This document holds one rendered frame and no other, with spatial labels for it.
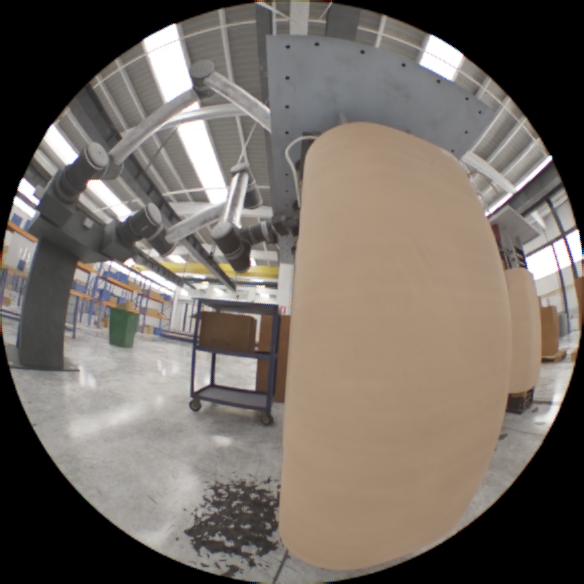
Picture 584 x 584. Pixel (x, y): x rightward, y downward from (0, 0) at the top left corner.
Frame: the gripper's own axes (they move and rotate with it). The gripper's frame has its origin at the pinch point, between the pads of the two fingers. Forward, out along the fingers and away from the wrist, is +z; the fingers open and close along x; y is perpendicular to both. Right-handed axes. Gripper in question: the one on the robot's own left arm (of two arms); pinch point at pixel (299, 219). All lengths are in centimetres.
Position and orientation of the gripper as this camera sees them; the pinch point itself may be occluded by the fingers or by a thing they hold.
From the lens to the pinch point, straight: 103.3
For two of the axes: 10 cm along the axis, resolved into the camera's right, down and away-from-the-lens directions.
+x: 3.2, 2.6, 9.1
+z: 9.4, -2.2, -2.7
